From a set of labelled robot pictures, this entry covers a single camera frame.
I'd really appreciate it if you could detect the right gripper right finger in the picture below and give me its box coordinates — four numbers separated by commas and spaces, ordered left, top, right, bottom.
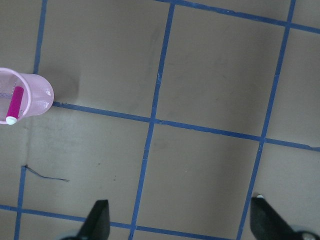
249, 194, 316, 240

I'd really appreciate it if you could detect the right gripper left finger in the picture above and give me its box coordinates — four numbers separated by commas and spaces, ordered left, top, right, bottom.
75, 200, 110, 240

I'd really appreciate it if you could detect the pink pen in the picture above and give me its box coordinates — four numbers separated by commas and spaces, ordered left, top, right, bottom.
5, 86, 24, 125

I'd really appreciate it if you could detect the pink mesh cup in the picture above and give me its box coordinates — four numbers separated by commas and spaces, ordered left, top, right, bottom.
0, 67, 54, 125

